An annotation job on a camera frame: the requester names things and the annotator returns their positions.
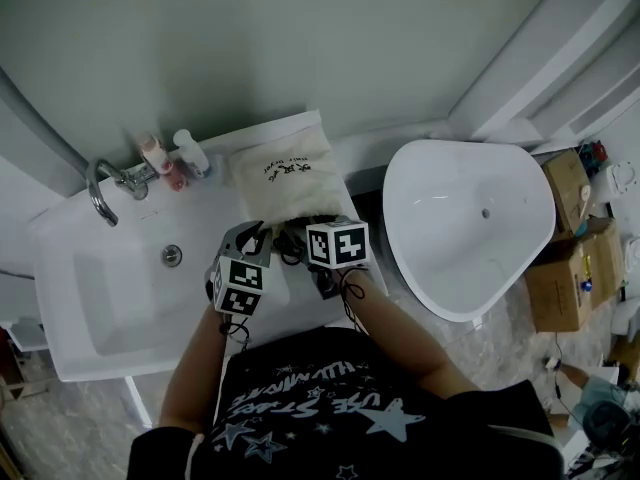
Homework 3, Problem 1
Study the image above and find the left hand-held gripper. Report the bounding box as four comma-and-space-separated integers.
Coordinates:
204, 220, 274, 317

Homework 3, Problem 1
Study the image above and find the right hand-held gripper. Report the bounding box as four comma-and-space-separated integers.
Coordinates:
305, 219, 370, 301

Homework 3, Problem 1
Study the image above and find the cream drawstring bag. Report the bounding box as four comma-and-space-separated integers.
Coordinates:
230, 110, 354, 230

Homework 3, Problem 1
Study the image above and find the person's left forearm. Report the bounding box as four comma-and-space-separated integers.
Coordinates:
158, 305, 232, 435

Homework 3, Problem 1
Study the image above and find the person's right forearm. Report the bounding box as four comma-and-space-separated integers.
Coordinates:
342, 267, 481, 400

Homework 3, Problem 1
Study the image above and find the white pump bottle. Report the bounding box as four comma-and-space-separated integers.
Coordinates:
172, 128, 212, 179

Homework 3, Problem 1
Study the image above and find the pink bottle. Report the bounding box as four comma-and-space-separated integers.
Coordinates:
133, 131, 189, 192

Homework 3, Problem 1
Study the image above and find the white bathtub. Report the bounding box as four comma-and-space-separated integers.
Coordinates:
382, 139, 557, 324

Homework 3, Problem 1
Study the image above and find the white vanity sink cabinet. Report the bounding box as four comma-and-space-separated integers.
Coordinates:
29, 110, 391, 384

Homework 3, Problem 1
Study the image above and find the chrome faucet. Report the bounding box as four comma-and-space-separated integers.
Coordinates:
85, 157, 161, 228

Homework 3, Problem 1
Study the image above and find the person's black star t-shirt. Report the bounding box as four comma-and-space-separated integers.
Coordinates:
127, 327, 566, 480

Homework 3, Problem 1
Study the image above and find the large cardboard box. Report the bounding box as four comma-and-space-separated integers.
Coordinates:
522, 217, 625, 334

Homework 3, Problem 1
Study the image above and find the small cardboard box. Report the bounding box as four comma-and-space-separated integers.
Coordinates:
539, 147, 597, 237

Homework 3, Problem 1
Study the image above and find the white side cabinet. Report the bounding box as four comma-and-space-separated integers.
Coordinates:
0, 267, 50, 353

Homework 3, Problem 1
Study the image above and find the small colourful items crate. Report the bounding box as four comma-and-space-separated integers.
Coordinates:
578, 140, 609, 167

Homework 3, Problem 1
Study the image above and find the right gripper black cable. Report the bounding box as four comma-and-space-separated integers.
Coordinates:
338, 266, 370, 335

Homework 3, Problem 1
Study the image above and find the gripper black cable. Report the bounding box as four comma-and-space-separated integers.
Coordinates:
338, 266, 370, 335
218, 316, 252, 353

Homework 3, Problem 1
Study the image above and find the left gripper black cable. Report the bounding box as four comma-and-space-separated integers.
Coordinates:
218, 316, 252, 353

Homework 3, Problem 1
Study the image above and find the grey glass wall panel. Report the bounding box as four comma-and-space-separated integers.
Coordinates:
0, 0, 566, 169

